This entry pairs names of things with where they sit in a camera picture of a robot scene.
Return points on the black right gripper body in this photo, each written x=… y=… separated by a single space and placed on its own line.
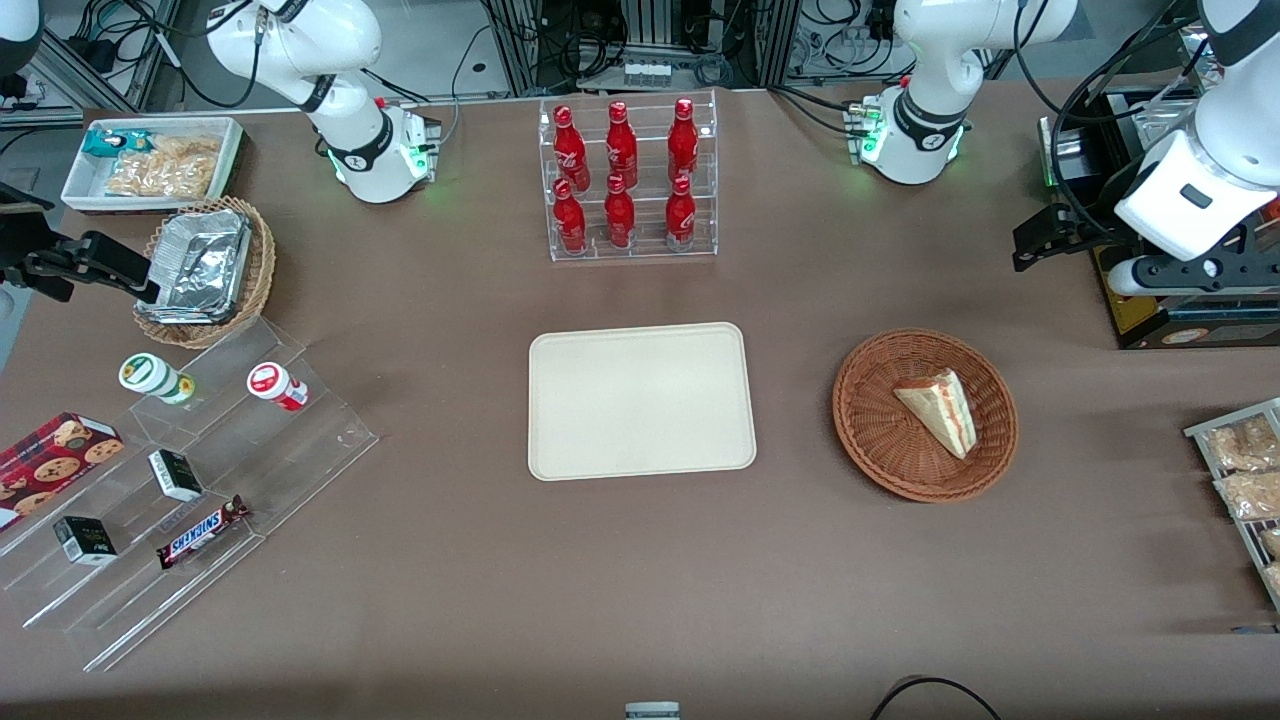
x=22 y=243

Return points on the triangle sandwich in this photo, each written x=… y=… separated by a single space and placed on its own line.
x=940 y=408

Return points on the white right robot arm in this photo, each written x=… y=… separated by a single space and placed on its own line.
x=350 y=90

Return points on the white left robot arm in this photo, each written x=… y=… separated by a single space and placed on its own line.
x=1215 y=170

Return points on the silver foil tray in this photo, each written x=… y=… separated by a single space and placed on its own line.
x=200 y=265

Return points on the light oval wicker basket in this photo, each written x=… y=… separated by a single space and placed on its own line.
x=262 y=270

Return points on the brown round wicker basket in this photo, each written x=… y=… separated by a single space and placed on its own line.
x=880 y=430

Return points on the beige plastic tray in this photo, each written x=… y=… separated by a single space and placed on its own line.
x=640 y=400

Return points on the white rectangular snack bin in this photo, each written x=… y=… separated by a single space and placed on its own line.
x=80 y=185

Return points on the clear bag of chips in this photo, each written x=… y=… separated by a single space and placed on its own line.
x=165 y=168

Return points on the teal snack packet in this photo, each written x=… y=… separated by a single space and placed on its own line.
x=105 y=142

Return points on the green capped white bottle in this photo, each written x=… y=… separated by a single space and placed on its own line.
x=152 y=377

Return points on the clear bag of snacks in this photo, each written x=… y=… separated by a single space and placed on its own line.
x=1255 y=495
x=1272 y=542
x=1245 y=445

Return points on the red cookie box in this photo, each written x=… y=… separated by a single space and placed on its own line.
x=50 y=460

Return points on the red capped white bottle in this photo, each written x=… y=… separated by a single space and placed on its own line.
x=275 y=385

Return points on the small black carton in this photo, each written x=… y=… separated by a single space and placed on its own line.
x=176 y=476
x=85 y=541

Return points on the clear acrylic stepped display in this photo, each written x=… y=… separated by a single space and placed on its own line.
x=290 y=450

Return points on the Snickers chocolate bar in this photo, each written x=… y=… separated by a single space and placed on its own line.
x=200 y=532

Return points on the red cola bottle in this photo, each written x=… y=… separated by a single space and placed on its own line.
x=570 y=150
x=683 y=145
x=569 y=220
x=619 y=216
x=680 y=216
x=621 y=148

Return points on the clear acrylic bottle rack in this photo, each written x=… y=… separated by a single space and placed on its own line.
x=645 y=245

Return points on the white power strip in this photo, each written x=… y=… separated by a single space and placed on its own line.
x=646 y=73

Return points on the small grey device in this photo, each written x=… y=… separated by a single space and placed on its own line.
x=652 y=711

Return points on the silver aluminium frame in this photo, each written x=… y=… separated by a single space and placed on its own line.
x=520 y=45

